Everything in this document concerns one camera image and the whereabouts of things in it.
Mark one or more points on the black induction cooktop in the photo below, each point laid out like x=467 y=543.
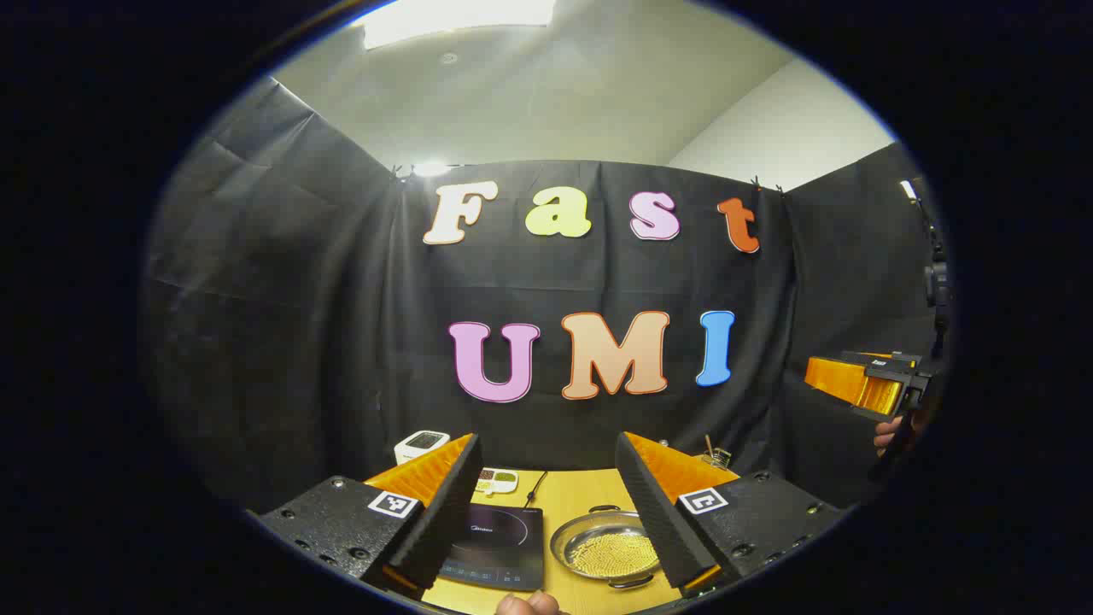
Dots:
x=504 y=547

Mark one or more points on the ceiling light panel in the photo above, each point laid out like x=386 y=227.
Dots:
x=452 y=19

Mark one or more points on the white divided bean dish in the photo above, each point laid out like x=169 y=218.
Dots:
x=497 y=481

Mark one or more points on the black backdrop cloth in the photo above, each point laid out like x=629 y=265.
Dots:
x=299 y=299

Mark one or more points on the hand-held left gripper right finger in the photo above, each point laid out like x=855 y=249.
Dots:
x=653 y=512

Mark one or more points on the black camera stand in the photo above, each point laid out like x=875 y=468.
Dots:
x=936 y=282

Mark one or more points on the pile of yellow soybeans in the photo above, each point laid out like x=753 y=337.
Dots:
x=610 y=555

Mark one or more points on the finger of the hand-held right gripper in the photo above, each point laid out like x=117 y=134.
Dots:
x=854 y=384

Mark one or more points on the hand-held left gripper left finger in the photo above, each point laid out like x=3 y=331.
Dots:
x=444 y=521

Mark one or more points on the white toaster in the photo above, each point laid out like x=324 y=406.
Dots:
x=420 y=444

